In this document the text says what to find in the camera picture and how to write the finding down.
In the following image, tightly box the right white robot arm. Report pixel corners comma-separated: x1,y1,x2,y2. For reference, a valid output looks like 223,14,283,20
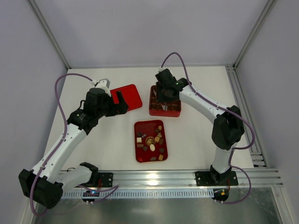
155,68,245,185

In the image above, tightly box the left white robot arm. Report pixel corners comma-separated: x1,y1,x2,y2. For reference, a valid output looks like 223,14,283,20
18,88,128,209

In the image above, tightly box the red chocolate box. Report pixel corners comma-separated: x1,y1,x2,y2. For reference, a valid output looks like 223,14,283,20
149,85,181,118

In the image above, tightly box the white square chocolate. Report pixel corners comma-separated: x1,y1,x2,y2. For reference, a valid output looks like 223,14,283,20
136,137,142,143

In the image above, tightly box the white oval chocolate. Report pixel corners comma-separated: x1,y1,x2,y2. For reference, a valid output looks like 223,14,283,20
149,144,156,152

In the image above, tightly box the red tin lid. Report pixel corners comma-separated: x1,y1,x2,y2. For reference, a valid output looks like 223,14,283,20
110,84,142,112

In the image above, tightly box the red lacquer tray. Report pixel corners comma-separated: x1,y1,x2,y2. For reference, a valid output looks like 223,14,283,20
134,119,168,163

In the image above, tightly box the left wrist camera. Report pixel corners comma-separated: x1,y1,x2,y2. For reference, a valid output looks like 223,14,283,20
96,78,110,91

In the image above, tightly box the white slotted cable duct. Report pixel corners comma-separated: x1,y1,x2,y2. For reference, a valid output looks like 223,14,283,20
62,188,214,200

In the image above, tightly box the right aluminium frame post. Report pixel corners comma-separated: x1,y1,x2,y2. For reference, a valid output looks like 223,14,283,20
233,0,277,70

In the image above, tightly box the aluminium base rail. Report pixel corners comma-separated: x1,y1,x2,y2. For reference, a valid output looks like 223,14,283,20
111,168,283,187

